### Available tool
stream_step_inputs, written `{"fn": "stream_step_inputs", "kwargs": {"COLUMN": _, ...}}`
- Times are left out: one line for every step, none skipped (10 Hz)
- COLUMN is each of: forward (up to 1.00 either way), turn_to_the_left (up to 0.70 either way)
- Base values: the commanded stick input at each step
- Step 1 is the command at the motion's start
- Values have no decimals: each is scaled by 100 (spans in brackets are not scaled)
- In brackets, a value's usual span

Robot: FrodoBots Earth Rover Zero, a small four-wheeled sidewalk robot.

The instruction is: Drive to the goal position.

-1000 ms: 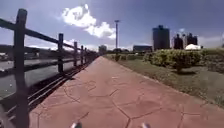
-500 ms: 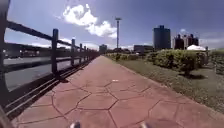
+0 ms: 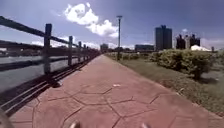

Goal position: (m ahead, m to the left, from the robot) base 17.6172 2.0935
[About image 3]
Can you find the small distant building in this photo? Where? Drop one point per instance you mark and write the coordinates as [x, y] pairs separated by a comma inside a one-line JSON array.
[[104, 47]]

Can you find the row of low bushes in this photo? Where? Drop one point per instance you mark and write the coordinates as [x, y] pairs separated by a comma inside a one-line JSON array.
[[131, 56]]

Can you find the lamp pole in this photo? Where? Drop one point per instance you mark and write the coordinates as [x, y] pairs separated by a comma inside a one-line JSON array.
[[118, 36]]

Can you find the red paved path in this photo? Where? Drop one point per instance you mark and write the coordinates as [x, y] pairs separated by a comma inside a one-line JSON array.
[[110, 96]]

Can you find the low wide building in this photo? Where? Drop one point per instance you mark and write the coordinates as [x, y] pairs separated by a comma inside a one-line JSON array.
[[144, 47]]

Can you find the tall dark building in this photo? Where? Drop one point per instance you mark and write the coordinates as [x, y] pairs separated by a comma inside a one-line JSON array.
[[163, 38]]

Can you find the dark wooden fence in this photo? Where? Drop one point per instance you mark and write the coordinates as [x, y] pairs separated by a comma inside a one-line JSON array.
[[47, 46]]

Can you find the robot's own part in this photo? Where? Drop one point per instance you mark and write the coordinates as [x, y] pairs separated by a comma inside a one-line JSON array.
[[75, 125], [145, 126]]

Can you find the large green bush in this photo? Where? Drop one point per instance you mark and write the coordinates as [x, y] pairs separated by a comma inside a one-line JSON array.
[[186, 61]]

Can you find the grass strip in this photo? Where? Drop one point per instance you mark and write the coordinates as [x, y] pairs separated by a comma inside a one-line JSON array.
[[186, 86]]

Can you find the group of buildings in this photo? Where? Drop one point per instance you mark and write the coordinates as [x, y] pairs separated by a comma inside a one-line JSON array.
[[186, 41]]

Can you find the dark kerb strip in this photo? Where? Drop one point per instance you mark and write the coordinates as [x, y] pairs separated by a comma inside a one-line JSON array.
[[30, 90]]

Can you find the white tent roof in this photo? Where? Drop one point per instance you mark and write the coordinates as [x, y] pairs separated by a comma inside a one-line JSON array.
[[199, 48]]

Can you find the river water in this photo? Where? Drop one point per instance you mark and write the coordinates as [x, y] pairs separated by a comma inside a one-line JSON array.
[[20, 76]]

